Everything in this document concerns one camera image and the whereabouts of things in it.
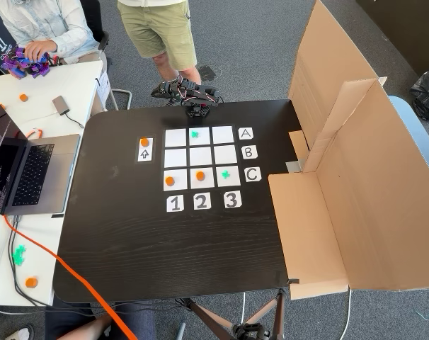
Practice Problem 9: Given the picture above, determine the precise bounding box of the purple leader arm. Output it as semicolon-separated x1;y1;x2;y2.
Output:
1;47;52;79

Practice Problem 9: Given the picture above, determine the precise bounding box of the white paper grid square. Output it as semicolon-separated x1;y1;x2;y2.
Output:
189;127;211;146
214;145;238;165
164;148;188;168
165;128;187;147
212;126;234;145
190;167;215;189
216;166;241;187
189;147;213;166
164;169;188;191

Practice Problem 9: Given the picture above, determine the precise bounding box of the light blue round table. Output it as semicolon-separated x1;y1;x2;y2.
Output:
387;94;429;178

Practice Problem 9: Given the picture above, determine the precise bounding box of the person's left hand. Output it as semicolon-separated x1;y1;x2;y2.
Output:
23;39;58;63

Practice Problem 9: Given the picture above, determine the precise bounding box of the white paper sign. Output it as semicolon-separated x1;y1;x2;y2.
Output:
96;69;111;104

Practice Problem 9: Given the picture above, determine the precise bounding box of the white arrow paper sheet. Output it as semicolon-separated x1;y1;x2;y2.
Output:
137;137;154;163

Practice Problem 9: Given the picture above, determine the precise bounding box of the person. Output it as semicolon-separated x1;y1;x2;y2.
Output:
4;299;155;340
0;0;105;67
117;0;203;86

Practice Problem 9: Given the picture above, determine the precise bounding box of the black chair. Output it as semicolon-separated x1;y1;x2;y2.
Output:
78;0;111;68

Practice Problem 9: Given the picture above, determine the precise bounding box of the grey usb hub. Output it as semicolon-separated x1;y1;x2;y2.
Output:
52;95;71;116

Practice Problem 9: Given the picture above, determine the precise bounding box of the paper label number 1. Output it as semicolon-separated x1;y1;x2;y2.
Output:
166;195;185;213

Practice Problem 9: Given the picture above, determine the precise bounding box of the paper label number 2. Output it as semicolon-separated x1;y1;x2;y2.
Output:
193;193;212;210

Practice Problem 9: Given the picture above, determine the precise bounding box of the paper label number 3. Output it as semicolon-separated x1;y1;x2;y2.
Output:
224;191;242;208

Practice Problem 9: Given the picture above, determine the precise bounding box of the grey open laptop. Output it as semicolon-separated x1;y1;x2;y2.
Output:
0;102;81;216

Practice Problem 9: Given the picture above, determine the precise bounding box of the large brown cardboard box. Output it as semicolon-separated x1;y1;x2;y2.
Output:
267;0;429;301

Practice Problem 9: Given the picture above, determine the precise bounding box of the dark cabinet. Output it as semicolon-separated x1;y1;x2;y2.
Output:
355;0;429;77

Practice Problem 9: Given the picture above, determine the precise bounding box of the black brown tripod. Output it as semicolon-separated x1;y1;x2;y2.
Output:
175;288;290;340

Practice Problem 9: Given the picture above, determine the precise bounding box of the black plastic bag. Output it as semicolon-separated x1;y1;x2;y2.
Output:
408;67;429;123

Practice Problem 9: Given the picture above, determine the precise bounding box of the silver metal tube frame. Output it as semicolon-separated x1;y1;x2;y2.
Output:
110;88;133;111

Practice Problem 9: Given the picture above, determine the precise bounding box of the short black hub cable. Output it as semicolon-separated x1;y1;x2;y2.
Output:
64;112;85;129

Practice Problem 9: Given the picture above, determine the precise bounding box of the thick orange cable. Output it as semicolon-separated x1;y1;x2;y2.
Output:
2;214;139;340

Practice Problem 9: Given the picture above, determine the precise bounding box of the long black cable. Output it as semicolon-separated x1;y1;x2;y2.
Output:
7;215;187;317

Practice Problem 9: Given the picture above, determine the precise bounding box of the teal string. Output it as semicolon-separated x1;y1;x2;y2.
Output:
414;288;429;322

